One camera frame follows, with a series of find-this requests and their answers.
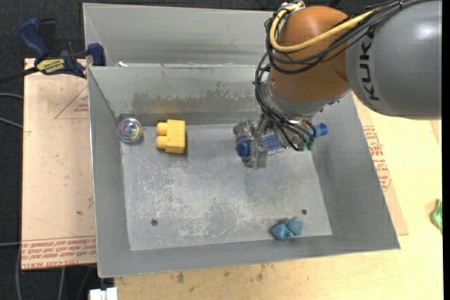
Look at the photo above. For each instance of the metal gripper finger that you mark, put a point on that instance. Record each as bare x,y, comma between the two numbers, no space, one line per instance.
243,130
256,161

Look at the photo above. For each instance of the small blue cylinder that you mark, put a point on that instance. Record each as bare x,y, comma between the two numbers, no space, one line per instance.
243,148

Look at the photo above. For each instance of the yellow toy building block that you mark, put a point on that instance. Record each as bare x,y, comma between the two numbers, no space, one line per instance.
172,137

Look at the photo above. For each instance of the grey metal bin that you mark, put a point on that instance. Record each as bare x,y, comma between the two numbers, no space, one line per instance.
218,193

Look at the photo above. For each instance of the brown cardboard board red print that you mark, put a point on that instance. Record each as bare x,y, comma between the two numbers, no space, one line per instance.
52,168

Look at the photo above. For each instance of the blue toy animal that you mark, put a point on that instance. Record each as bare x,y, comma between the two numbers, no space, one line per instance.
286,229

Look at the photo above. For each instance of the clear iridescent ball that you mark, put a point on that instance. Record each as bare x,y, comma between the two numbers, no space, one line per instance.
129,130

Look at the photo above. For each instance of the green soft toy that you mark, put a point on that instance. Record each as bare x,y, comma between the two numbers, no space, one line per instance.
437,216

